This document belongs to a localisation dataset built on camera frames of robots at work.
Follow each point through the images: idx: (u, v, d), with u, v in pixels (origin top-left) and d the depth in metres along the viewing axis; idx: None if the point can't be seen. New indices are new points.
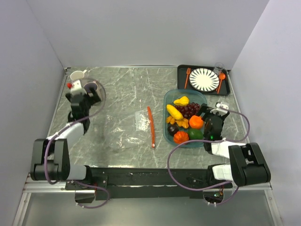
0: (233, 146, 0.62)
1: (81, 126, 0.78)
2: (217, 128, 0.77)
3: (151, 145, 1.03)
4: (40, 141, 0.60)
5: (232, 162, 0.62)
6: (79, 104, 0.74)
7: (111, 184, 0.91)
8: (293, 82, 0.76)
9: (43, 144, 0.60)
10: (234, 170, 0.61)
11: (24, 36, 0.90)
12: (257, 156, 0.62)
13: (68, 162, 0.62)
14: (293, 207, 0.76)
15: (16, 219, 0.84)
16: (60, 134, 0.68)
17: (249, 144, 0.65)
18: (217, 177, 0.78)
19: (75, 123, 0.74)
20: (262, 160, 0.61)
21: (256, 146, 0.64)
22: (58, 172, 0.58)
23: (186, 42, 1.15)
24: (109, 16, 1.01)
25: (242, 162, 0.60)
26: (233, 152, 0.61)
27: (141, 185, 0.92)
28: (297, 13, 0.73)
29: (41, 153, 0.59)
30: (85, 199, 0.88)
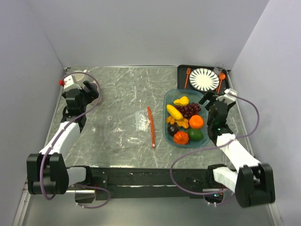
0: (245, 171, 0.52)
1: (76, 126, 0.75)
2: (222, 115, 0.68)
3: (151, 145, 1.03)
4: (32, 157, 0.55)
5: (239, 185, 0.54)
6: (74, 99, 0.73)
7: (111, 184, 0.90)
8: (293, 83, 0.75)
9: (37, 159, 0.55)
10: (241, 194, 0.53)
11: (24, 36, 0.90)
12: (268, 181, 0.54)
13: (65, 174, 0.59)
14: (293, 207, 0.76)
15: (16, 218, 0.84)
16: (55, 145, 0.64)
17: (263, 165, 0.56)
18: (217, 179, 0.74)
19: (70, 124, 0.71)
20: (271, 185, 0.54)
21: (271, 170, 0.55)
22: (56, 187, 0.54)
23: (186, 42, 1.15)
24: (109, 16, 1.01)
25: (252, 189, 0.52)
26: (244, 179, 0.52)
27: (141, 185, 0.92)
28: (297, 12, 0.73)
29: (35, 170, 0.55)
30: (86, 199, 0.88)
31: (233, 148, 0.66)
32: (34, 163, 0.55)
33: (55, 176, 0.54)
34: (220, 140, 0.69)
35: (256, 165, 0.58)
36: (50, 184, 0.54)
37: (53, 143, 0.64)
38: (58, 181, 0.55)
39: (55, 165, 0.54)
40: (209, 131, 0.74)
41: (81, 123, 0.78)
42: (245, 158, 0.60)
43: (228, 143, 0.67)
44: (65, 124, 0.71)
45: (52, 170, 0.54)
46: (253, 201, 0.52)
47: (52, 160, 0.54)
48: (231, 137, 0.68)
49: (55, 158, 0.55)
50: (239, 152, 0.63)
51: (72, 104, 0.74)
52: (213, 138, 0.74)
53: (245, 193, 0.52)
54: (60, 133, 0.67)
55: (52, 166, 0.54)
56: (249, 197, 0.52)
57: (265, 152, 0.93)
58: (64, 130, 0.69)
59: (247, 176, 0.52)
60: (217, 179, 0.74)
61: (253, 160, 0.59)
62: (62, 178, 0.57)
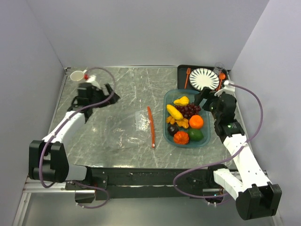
0: (253, 193, 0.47)
1: (82, 117, 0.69)
2: (230, 106, 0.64)
3: (151, 145, 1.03)
4: (34, 143, 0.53)
5: (242, 200, 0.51)
6: (85, 89, 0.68)
7: (111, 184, 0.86)
8: (293, 83, 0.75)
9: (39, 146, 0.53)
10: (242, 208, 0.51)
11: (25, 36, 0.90)
12: (275, 201, 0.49)
13: (65, 164, 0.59)
14: (293, 208, 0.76)
15: (16, 219, 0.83)
16: (58, 134, 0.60)
17: (274, 188, 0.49)
18: (217, 181, 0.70)
19: (75, 114, 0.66)
20: (276, 205, 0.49)
21: (281, 193, 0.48)
22: (55, 175, 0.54)
23: (186, 43, 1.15)
24: (109, 17, 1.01)
25: (256, 208, 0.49)
26: (250, 201, 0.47)
27: (141, 185, 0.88)
28: (297, 12, 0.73)
29: (35, 157, 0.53)
30: (85, 199, 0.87)
31: (243, 157, 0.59)
32: (35, 149, 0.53)
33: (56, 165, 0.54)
34: (229, 142, 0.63)
35: (264, 184, 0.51)
36: (49, 172, 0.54)
37: (57, 131, 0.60)
38: (57, 171, 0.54)
39: (56, 155, 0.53)
40: (216, 127, 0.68)
41: (86, 114, 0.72)
42: (255, 174, 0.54)
43: (239, 152, 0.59)
44: (70, 114, 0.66)
45: (52, 158, 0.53)
46: (253, 214, 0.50)
47: (54, 149, 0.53)
48: (242, 142, 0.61)
49: (57, 147, 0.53)
50: (249, 165, 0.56)
51: (82, 94, 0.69)
52: (221, 134, 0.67)
53: (247, 210, 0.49)
54: (65, 123, 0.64)
55: (53, 155, 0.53)
56: (249, 213, 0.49)
57: (265, 152, 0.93)
58: (69, 120, 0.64)
59: (253, 199, 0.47)
60: (217, 180, 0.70)
61: (263, 177, 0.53)
62: (61, 167, 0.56)
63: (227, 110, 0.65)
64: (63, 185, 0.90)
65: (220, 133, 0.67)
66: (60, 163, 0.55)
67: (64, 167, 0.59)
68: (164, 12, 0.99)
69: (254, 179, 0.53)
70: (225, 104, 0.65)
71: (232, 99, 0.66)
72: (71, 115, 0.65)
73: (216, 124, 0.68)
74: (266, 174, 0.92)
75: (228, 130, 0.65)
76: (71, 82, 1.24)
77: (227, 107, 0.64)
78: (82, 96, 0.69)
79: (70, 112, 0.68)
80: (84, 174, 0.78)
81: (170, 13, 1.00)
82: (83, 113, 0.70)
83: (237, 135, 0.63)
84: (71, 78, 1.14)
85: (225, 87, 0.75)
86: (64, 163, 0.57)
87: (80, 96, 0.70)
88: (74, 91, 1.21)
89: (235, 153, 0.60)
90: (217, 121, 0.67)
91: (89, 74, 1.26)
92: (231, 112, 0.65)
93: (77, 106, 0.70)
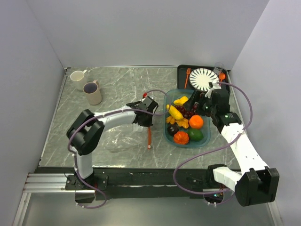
0: (251, 177, 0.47)
1: (132, 117, 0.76)
2: (223, 96, 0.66)
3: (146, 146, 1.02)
4: (86, 112, 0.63)
5: (240, 186, 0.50)
6: (152, 100, 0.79)
7: (111, 184, 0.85)
8: (293, 83, 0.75)
9: (87, 116, 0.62)
10: (241, 194, 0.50)
11: (25, 36, 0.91)
12: (273, 185, 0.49)
13: (95, 144, 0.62)
14: (293, 207, 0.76)
15: (16, 219, 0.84)
16: (106, 117, 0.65)
17: (271, 170, 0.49)
18: (217, 180, 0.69)
19: (130, 111, 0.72)
20: (274, 189, 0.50)
21: (278, 176, 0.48)
22: (81, 145, 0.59)
23: (186, 43, 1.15)
24: (109, 17, 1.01)
25: (255, 193, 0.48)
26: (249, 183, 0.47)
27: (141, 185, 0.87)
28: (297, 13, 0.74)
29: (81, 122, 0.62)
30: (85, 199, 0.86)
31: (241, 145, 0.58)
32: (84, 117, 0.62)
33: (88, 137, 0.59)
34: (227, 131, 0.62)
35: (262, 168, 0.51)
36: (79, 141, 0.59)
37: (106, 114, 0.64)
38: (85, 143, 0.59)
39: (94, 130, 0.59)
40: (214, 118, 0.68)
41: (137, 117, 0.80)
42: (252, 159, 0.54)
43: (236, 139, 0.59)
44: (127, 108, 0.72)
45: (90, 130, 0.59)
46: (252, 201, 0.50)
47: (95, 125, 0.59)
48: (240, 131, 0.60)
49: (99, 125, 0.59)
50: (246, 150, 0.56)
51: (147, 102, 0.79)
52: (218, 125, 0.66)
53: (246, 195, 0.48)
54: (118, 111, 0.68)
55: (91, 128, 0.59)
56: (249, 198, 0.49)
57: (265, 152, 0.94)
58: (122, 112, 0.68)
59: (251, 183, 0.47)
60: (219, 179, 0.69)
61: (260, 162, 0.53)
62: (91, 144, 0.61)
63: (221, 101, 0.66)
64: (63, 185, 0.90)
65: (218, 124, 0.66)
66: (93, 140, 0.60)
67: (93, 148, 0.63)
68: (164, 12, 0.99)
69: (252, 164, 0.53)
70: (218, 95, 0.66)
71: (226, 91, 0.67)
72: (126, 109, 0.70)
73: (213, 116, 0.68)
74: None
75: (225, 120, 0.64)
76: (71, 82, 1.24)
77: (220, 97, 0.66)
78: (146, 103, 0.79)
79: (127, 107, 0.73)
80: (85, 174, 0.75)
81: (170, 14, 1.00)
82: (136, 116, 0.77)
83: (235, 124, 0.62)
84: (71, 78, 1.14)
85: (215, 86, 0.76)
86: (95, 142, 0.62)
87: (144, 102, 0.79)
88: (74, 91, 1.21)
89: (233, 140, 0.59)
90: (215, 113, 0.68)
91: (89, 74, 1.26)
92: (225, 102, 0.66)
93: (136, 106, 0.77)
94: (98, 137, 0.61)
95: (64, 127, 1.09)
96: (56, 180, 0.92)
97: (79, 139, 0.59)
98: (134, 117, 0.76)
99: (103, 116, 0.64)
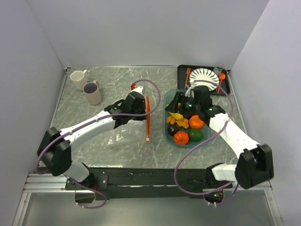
0: (247, 157, 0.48)
1: (111, 124, 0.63)
2: (204, 92, 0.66)
3: (144, 140, 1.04)
4: (51, 131, 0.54)
5: (240, 170, 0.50)
6: (135, 98, 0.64)
7: (112, 184, 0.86)
8: (293, 83, 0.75)
9: (52, 135, 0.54)
10: (241, 178, 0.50)
11: (24, 36, 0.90)
12: (268, 160, 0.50)
13: (67, 163, 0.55)
14: (293, 207, 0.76)
15: (16, 219, 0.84)
16: (75, 133, 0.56)
17: (263, 146, 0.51)
18: (219, 178, 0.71)
19: (105, 117, 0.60)
20: (271, 165, 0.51)
21: (271, 150, 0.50)
22: (50, 167, 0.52)
23: (186, 43, 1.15)
24: (109, 17, 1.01)
25: (255, 173, 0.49)
26: (247, 164, 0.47)
27: (141, 185, 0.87)
28: (297, 13, 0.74)
29: (47, 141, 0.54)
30: (85, 199, 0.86)
31: (230, 130, 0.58)
32: (49, 135, 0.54)
33: (54, 159, 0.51)
34: (214, 121, 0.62)
35: (254, 146, 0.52)
36: (48, 163, 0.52)
37: (75, 130, 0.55)
38: (52, 166, 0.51)
39: (59, 151, 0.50)
40: (200, 113, 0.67)
41: (118, 121, 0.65)
42: (243, 141, 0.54)
43: (225, 126, 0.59)
44: (102, 116, 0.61)
45: (55, 153, 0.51)
46: (255, 182, 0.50)
47: (60, 146, 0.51)
48: (226, 118, 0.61)
49: (64, 146, 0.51)
50: (236, 134, 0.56)
51: (130, 100, 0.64)
52: (205, 119, 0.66)
53: (247, 177, 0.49)
54: (90, 122, 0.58)
55: (56, 150, 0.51)
56: (252, 180, 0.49)
57: None
58: (96, 122, 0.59)
59: (249, 163, 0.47)
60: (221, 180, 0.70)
61: (251, 141, 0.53)
62: (61, 165, 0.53)
63: (203, 96, 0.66)
64: (63, 185, 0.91)
65: (205, 118, 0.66)
66: (61, 161, 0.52)
67: (65, 167, 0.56)
68: (164, 12, 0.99)
69: (244, 144, 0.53)
70: (200, 92, 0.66)
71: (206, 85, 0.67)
72: (101, 117, 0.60)
73: (198, 112, 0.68)
74: None
75: (210, 113, 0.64)
76: (71, 82, 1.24)
77: (202, 92, 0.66)
78: (128, 102, 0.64)
79: (104, 113, 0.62)
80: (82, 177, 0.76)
81: (170, 14, 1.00)
82: (115, 120, 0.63)
83: (220, 114, 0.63)
84: (71, 78, 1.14)
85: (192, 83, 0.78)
86: (67, 162, 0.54)
87: (126, 101, 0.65)
88: (74, 91, 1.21)
89: (221, 128, 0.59)
90: (200, 108, 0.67)
91: (89, 74, 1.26)
92: (207, 97, 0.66)
93: (115, 109, 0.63)
94: (67, 157, 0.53)
95: (63, 127, 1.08)
96: (56, 180, 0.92)
97: (46, 160, 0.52)
98: (113, 123, 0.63)
99: (71, 132, 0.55)
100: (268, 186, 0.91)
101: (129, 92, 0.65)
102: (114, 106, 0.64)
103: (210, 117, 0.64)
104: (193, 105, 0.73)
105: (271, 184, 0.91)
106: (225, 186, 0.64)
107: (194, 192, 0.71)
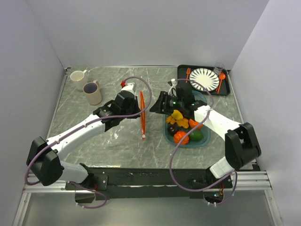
0: (232, 136, 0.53)
1: (101, 127, 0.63)
2: (187, 88, 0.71)
3: (141, 136, 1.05)
4: (38, 141, 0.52)
5: (229, 151, 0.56)
6: (124, 98, 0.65)
7: (111, 184, 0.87)
8: (293, 83, 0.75)
9: (39, 146, 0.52)
10: (232, 158, 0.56)
11: (24, 36, 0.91)
12: (252, 137, 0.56)
13: (58, 171, 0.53)
14: (293, 207, 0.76)
15: (16, 218, 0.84)
16: (62, 141, 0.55)
17: (244, 125, 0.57)
18: (218, 176, 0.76)
19: (93, 122, 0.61)
20: (256, 141, 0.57)
21: (252, 127, 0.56)
22: (40, 178, 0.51)
23: (186, 43, 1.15)
24: (109, 17, 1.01)
25: (242, 151, 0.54)
26: (233, 142, 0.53)
27: (142, 185, 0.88)
28: (297, 13, 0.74)
29: (34, 153, 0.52)
30: (85, 199, 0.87)
31: (213, 117, 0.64)
32: (36, 146, 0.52)
33: (43, 170, 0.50)
34: (198, 113, 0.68)
35: (237, 126, 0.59)
36: (37, 173, 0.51)
37: (62, 138, 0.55)
38: (42, 177, 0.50)
39: (47, 162, 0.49)
40: (184, 109, 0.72)
41: (109, 123, 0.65)
42: (226, 124, 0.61)
43: (208, 116, 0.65)
44: (91, 120, 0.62)
45: (43, 163, 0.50)
46: (245, 161, 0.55)
47: (47, 157, 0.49)
48: (208, 108, 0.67)
49: (51, 157, 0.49)
50: (219, 119, 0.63)
51: (119, 101, 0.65)
52: (190, 114, 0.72)
53: (236, 156, 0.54)
54: (78, 128, 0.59)
55: (44, 161, 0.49)
56: (241, 158, 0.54)
57: (266, 152, 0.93)
58: (84, 127, 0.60)
59: (234, 141, 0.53)
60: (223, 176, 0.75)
61: (233, 123, 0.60)
62: (52, 174, 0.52)
63: (187, 93, 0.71)
64: (63, 185, 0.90)
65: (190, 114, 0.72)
66: (50, 171, 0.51)
67: (57, 175, 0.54)
68: (163, 12, 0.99)
69: (228, 126, 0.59)
70: (182, 89, 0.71)
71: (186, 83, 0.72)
72: (90, 122, 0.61)
73: (183, 108, 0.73)
74: (266, 174, 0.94)
75: (194, 108, 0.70)
76: (71, 82, 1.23)
77: (184, 90, 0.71)
78: (117, 103, 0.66)
79: (93, 117, 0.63)
80: (82, 180, 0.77)
81: (170, 14, 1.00)
82: (105, 124, 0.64)
83: (202, 107, 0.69)
84: (71, 78, 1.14)
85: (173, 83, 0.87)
86: (57, 171, 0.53)
87: (115, 102, 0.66)
88: (74, 91, 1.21)
89: (205, 117, 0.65)
90: (184, 105, 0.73)
91: (89, 74, 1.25)
92: (189, 93, 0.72)
93: (105, 111, 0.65)
94: (58, 166, 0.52)
95: (63, 127, 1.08)
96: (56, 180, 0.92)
97: (36, 171, 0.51)
98: (103, 126, 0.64)
99: (58, 141, 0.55)
100: (268, 186, 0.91)
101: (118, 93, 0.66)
102: (104, 108, 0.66)
103: (194, 111, 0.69)
104: (177, 102, 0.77)
105: (271, 184, 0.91)
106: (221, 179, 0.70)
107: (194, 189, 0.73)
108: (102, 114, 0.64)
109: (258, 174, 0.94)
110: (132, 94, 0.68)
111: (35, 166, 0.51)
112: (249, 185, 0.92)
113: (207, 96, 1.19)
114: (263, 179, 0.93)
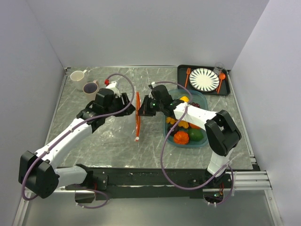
0: (210, 125, 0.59)
1: (89, 129, 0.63)
2: (162, 90, 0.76)
3: (134, 138, 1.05)
4: (27, 155, 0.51)
5: (212, 140, 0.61)
6: (104, 96, 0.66)
7: (111, 184, 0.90)
8: (293, 82, 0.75)
9: (29, 161, 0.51)
10: (216, 146, 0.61)
11: (24, 36, 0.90)
12: (230, 123, 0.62)
13: (54, 181, 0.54)
14: (293, 207, 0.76)
15: (16, 218, 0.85)
16: (52, 150, 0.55)
17: (220, 113, 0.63)
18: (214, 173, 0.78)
19: (79, 125, 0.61)
20: (234, 126, 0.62)
21: (227, 113, 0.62)
22: (37, 190, 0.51)
23: (186, 43, 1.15)
24: (109, 17, 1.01)
25: (224, 137, 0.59)
26: (213, 130, 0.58)
27: (141, 185, 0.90)
28: (297, 13, 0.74)
29: (25, 167, 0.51)
30: (85, 199, 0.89)
31: (191, 111, 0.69)
32: (26, 161, 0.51)
33: (39, 182, 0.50)
34: (177, 110, 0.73)
35: (214, 115, 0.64)
36: (33, 186, 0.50)
37: (51, 147, 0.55)
38: (38, 189, 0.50)
39: (41, 173, 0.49)
40: (164, 110, 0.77)
41: (95, 124, 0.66)
42: (204, 114, 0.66)
43: (187, 110, 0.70)
44: (75, 124, 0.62)
45: (37, 175, 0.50)
46: (228, 146, 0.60)
47: (40, 168, 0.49)
48: (186, 105, 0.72)
49: (44, 167, 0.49)
50: (197, 112, 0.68)
51: (99, 100, 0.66)
52: (170, 114, 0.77)
53: (220, 143, 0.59)
54: (65, 135, 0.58)
55: (38, 173, 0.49)
56: (224, 144, 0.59)
57: (266, 152, 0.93)
58: (71, 133, 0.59)
59: (214, 128, 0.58)
60: (219, 173, 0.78)
61: (210, 113, 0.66)
62: (48, 184, 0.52)
63: (164, 94, 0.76)
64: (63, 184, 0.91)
65: (170, 114, 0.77)
66: (46, 182, 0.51)
67: (53, 185, 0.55)
68: (164, 11, 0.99)
69: (206, 117, 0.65)
70: (159, 92, 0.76)
71: (162, 84, 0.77)
72: (75, 126, 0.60)
73: (162, 108, 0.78)
74: (266, 174, 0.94)
75: (173, 107, 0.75)
76: (71, 82, 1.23)
77: (161, 92, 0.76)
78: (99, 103, 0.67)
79: (78, 120, 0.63)
80: (82, 180, 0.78)
81: (170, 14, 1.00)
82: (91, 125, 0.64)
83: (180, 104, 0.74)
84: (71, 78, 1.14)
85: (154, 85, 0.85)
86: (52, 181, 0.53)
87: (97, 101, 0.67)
88: (74, 91, 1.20)
89: (184, 113, 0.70)
90: (162, 108, 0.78)
91: (89, 74, 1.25)
92: (166, 94, 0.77)
93: (88, 113, 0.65)
94: (52, 176, 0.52)
95: (63, 127, 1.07)
96: None
97: (31, 185, 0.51)
98: (90, 127, 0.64)
99: (47, 152, 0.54)
100: (268, 186, 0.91)
101: (97, 92, 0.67)
102: (87, 110, 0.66)
103: (173, 109, 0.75)
104: (156, 104, 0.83)
105: (271, 184, 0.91)
106: (214, 173, 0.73)
107: (196, 186, 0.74)
108: (85, 116, 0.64)
109: (258, 174, 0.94)
110: (111, 91, 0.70)
111: (30, 180, 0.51)
112: (249, 185, 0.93)
113: (207, 96, 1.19)
114: (263, 179, 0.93)
